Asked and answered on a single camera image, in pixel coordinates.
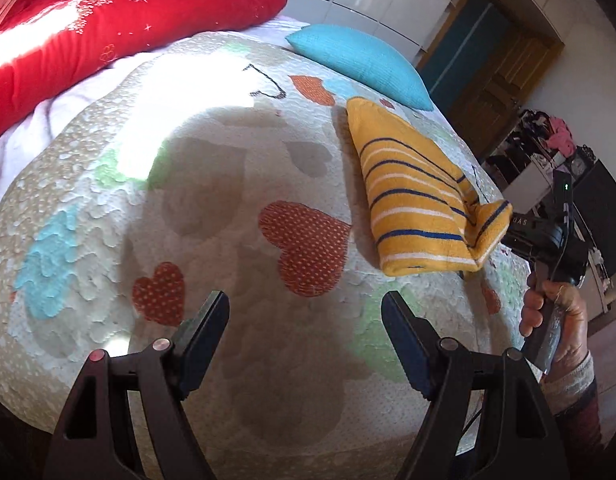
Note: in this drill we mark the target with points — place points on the person's right forearm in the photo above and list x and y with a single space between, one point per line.
575 400

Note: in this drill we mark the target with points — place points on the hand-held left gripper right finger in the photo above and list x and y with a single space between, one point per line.
405 342

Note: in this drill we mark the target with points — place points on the turquoise pillow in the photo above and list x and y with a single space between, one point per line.
363 60

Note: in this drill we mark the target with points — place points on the heart print quilt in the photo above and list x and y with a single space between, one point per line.
213 170

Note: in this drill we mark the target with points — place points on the teal wall panel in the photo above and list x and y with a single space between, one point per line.
462 40

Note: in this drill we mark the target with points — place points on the brown wooden door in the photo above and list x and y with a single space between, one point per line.
507 80

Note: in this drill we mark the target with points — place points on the cluttered shelf unit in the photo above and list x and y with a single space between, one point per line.
527 175

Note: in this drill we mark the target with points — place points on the person's right hand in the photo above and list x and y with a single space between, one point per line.
570 325

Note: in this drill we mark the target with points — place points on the pink cloth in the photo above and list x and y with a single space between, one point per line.
561 136

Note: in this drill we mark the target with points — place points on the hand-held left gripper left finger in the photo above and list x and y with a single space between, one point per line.
204 342

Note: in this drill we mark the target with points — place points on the long red cushion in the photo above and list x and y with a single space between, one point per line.
113 30

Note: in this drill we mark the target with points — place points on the yellow striped towel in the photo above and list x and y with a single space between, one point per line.
412 195

